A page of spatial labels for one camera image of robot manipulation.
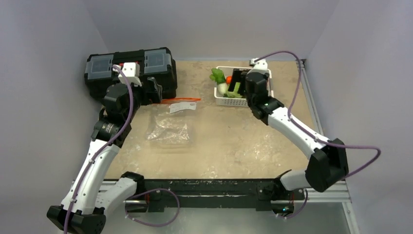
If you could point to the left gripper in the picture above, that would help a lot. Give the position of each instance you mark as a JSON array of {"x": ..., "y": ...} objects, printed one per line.
[{"x": 152, "y": 96}]

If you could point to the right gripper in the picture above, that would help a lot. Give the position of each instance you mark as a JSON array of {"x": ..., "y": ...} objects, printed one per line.
[{"x": 243, "y": 80}]

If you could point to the green cabbage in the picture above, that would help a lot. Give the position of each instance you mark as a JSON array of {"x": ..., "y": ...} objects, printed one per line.
[{"x": 234, "y": 93}]

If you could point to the clear zip top bag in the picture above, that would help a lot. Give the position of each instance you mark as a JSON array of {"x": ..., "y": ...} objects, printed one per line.
[{"x": 171, "y": 121}]

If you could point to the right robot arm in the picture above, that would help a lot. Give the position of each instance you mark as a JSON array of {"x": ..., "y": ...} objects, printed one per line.
[{"x": 327, "y": 159}]

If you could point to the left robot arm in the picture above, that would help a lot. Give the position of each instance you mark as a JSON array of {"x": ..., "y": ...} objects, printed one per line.
[{"x": 83, "y": 210}]

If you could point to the white radish with leaves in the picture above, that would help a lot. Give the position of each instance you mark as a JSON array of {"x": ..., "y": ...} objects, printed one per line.
[{"x": 219, "y": 78}]

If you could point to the black toolbox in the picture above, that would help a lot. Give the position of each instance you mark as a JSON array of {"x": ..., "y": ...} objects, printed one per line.
[{"x": 156, "y": 63}]

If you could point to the white plastic basket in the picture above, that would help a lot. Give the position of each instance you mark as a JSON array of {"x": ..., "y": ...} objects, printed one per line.
[{"x": 237, "y": 102}]

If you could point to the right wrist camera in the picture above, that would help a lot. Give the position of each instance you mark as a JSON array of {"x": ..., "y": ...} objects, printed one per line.
[{"x": 258, "y": 65}]

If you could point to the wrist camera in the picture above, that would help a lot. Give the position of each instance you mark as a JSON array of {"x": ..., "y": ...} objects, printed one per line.
[
  {"x": 258, "y": 65},
  {"x": 132, "y": 70}
]

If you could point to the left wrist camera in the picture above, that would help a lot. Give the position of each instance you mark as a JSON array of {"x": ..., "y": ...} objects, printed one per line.
[{"x": 132, "y": 70}]

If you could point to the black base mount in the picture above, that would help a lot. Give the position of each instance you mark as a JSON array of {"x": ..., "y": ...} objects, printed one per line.
[{"x": 258, "y": 194}]

